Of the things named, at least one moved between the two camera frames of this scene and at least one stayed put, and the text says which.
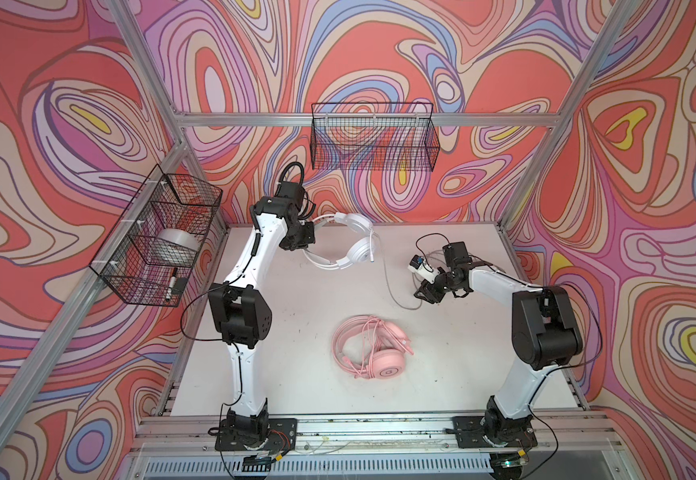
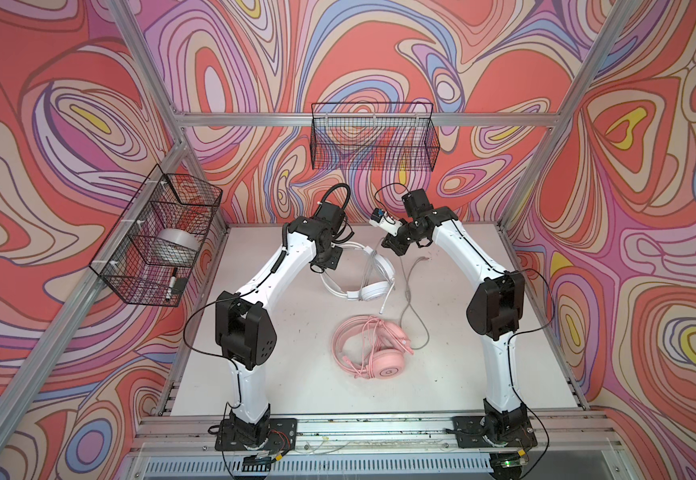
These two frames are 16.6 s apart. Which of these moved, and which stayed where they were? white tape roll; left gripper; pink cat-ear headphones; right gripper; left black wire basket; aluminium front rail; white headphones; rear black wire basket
Moved: left gripper; right gripper; white headphones
Stayed: rear black wire basket; aluminium front rail; left black wire basket; pink cat-ear headphones; white tape roll
